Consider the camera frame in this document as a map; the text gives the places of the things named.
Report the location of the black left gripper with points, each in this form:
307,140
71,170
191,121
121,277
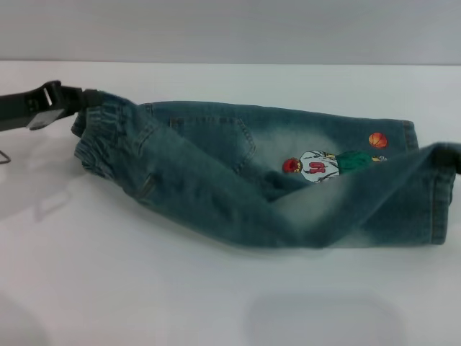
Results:
39,104

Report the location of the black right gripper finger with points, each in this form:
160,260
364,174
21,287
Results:
450,161

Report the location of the blue denim shorts basketball print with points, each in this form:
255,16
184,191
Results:
230,180

